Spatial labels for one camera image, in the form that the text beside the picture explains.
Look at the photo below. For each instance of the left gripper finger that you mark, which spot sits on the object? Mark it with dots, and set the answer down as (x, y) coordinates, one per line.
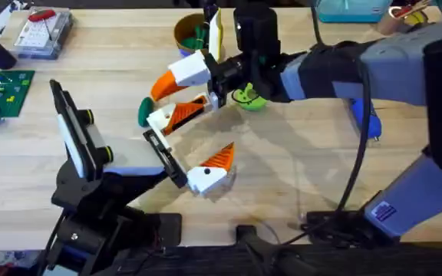
(157, 119)
(209, 178)

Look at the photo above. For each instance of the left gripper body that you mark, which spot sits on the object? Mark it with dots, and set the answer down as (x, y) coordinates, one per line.
(136, 153)

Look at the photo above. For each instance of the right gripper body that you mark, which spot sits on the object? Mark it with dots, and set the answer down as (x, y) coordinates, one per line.
(257, 34)

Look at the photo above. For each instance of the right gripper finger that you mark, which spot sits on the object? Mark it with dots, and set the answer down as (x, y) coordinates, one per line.
(213, 101)
(188, 69)

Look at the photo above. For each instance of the orange ribbed wedge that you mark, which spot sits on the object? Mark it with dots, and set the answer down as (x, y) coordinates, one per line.
(184, 111)

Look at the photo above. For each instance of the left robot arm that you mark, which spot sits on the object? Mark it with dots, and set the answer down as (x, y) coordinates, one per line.
(90, 237)

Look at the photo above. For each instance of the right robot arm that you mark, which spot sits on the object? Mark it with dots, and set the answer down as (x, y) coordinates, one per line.
(397, 65)

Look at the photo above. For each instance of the dark green toy vegetable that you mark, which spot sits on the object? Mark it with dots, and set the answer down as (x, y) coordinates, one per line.
(146, 112)

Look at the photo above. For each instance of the lime green disc with holes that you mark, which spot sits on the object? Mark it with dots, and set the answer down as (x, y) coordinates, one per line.
(248, 100)

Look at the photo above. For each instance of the brown tub with green toys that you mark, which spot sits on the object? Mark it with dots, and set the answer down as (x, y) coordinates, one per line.
(184, 28)

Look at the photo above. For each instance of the right wrist upright plate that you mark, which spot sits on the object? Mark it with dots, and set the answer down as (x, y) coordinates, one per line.
(216, 34)

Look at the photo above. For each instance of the wrist upright plate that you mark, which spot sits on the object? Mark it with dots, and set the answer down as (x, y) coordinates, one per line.
(71, 130)
(216, 34)

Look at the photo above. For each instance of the left wrist upright plate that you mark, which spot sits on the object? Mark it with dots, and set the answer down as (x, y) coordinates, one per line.
(71, 130)

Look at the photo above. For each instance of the teal box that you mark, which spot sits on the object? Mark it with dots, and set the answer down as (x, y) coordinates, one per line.
(351, 10)

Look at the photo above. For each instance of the brown tape roll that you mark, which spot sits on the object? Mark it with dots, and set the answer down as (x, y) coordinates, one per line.
(390, 23)

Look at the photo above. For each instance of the clear plastic bit box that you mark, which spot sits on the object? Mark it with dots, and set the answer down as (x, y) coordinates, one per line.
(42, 36)

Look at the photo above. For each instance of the green board with toy blocks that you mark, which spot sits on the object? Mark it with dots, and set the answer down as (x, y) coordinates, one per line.
(2, 94)

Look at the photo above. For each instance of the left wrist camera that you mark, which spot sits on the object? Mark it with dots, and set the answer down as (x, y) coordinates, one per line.
(95, 134)

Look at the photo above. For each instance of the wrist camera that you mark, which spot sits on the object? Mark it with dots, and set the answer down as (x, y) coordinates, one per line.
(95, 134)
(210, 11)

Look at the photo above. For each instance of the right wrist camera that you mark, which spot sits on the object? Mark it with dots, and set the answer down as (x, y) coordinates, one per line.
(210, 11)

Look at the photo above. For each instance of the black rail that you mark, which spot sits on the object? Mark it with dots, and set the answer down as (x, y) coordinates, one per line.
(359, 262)

